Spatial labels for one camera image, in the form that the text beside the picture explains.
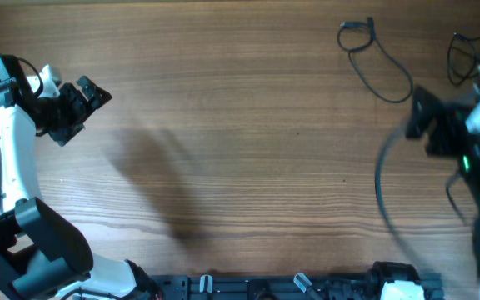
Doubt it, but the thick black usb cable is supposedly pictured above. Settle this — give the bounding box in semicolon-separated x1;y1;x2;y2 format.
446;28;480;88

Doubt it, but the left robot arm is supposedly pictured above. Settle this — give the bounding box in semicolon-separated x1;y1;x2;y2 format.
0;54;162;299

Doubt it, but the right camera black cable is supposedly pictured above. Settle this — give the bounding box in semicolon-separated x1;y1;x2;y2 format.
373;124;428;272

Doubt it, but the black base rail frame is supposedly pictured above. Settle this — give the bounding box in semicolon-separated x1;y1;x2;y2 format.
142;272;445;300

